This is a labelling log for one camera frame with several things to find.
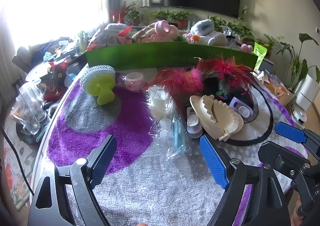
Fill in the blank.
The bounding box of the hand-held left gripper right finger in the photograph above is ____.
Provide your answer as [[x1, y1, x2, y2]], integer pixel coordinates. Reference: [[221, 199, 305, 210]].
[[199, 134, 292, 226]]

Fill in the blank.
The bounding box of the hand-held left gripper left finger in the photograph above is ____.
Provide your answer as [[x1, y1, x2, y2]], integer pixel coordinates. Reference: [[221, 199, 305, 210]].
[[27, 134, 118, 226]]

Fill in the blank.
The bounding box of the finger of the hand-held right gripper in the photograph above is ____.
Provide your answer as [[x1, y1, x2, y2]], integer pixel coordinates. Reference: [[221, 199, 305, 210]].
[[257, 141, 312, 179], [274, 121, 320, 152]]

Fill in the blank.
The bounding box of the cream dumpling mold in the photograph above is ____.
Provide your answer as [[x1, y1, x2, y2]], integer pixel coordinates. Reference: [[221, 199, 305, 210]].
[[189, 94, 244, 141]]

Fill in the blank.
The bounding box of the silver scrub brush lime handle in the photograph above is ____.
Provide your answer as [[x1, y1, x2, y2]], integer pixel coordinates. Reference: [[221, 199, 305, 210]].
[[79, 65, 117, 106]]

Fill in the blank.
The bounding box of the black hat with red feathers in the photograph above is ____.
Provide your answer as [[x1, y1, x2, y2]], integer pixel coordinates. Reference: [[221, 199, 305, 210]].
[[194, 56, 274, 147]]

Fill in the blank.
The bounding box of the green storage box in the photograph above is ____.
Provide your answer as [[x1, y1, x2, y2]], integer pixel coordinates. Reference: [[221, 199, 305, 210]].
[[84, 38, 259, 72]]

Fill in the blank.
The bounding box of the purple grey plush rug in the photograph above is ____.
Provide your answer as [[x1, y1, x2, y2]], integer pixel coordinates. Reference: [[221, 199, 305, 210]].
[[46, 66, 309, 226]]

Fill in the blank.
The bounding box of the small purple plastic case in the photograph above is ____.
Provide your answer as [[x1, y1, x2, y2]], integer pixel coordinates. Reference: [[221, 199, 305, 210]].
[[229, 98, 253, 118], [186, 106, 203, 139]]

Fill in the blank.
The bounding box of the clear bag with blue item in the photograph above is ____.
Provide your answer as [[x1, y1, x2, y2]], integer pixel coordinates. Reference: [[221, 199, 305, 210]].
[[150, 111, 193, 159]]

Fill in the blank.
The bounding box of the cardboard box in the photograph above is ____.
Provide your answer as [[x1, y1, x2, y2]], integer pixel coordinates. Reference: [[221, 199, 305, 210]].
[[257, 69, 292, 106]]

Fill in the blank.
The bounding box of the large leafy plant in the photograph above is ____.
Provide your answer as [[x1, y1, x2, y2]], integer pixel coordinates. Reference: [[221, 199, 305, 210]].
[[276, 33, 320, 91]]

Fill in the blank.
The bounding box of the bag of white items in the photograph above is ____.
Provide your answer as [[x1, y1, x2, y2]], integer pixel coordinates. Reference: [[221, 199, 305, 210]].
[[146, 86, 175, 121]]

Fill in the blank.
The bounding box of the round dark side table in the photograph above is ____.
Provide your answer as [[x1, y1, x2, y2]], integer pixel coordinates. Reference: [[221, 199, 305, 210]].
[[15, 76, 68, 145]]

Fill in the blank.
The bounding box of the glass mug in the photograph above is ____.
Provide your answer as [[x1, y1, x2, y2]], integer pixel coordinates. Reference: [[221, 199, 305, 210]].
[[11, 106, 48, 135]]

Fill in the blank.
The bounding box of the lime green packet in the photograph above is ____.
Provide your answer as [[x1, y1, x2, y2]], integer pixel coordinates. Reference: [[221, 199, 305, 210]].
[[253, 42, 269, 71]]

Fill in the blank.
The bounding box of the wrapped pink tape roll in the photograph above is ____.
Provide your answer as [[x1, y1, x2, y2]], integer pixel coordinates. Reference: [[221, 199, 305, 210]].
[[116, 72, 145, 92]]

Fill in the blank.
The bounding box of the pink feather mask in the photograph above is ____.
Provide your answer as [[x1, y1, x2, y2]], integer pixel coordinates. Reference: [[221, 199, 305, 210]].
[[144, 67, 204, 116]]

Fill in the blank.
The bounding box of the floral floor rug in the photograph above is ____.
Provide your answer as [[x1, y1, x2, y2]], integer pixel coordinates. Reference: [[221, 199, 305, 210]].
[[0, 116, 40, 213]]

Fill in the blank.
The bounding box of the potted fern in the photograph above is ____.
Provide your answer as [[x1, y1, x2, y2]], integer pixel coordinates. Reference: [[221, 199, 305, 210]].
[[257, 34, 284, 53]]

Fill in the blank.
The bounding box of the blue plastic bag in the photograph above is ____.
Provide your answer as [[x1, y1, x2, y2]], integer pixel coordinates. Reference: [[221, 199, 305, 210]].
[[64, 64, 80, 87]]

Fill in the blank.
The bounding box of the red snack bag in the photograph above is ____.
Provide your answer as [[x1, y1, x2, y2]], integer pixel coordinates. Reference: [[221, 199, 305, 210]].
[[44, 62, 69, 101]]

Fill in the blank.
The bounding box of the potted green plant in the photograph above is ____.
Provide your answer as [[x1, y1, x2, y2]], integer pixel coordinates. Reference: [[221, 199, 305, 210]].
[[208, 16, 230, 31], [231, 22, 254, 43], [125, 2, 143, 25], [150, 10, 172, 21]]

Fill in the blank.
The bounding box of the oval coffee table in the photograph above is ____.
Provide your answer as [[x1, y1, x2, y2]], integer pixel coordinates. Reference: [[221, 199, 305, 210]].
[[25, 62, 54, 82]]

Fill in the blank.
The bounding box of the clear wrapped item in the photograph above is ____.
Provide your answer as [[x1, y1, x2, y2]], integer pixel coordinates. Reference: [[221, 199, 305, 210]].
[[221, 26, 242, 47]]

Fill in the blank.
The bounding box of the white plush toy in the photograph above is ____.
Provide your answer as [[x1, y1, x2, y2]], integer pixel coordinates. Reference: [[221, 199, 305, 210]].
[[190, 19, 229, 46]]

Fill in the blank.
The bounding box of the small plant in glass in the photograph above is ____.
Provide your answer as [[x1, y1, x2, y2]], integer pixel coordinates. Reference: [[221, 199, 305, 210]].
[[76, 30, 89, 53]]

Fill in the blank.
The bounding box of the printed white plastic bag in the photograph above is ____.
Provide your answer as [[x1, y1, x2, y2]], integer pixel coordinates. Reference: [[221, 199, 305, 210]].
[[89, 28, 120, 48]]

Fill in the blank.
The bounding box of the grey sofa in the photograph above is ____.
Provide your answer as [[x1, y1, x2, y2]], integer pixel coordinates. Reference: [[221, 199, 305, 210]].
[[12, 46, 38, 72]]

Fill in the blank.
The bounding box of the white towel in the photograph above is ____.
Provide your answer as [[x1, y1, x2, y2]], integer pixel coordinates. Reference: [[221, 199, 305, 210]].
[[104, 23, 128, 31]]

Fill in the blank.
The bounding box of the pink plush toy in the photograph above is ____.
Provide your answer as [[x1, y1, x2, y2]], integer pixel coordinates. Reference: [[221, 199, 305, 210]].
[[140, 21, 179, 42]]

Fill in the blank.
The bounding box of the green plant orange pot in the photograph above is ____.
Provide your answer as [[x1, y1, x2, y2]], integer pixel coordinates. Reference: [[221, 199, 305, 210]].
[[170, 11, 192, 30]]

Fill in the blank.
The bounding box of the red potted plant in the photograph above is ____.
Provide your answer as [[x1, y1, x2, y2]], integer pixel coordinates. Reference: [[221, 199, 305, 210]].
[[110, 8, 128, 23]]

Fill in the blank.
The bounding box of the black cable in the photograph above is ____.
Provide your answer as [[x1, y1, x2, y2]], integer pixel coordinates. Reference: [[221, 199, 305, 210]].
[[0, 124, 34, 196]]

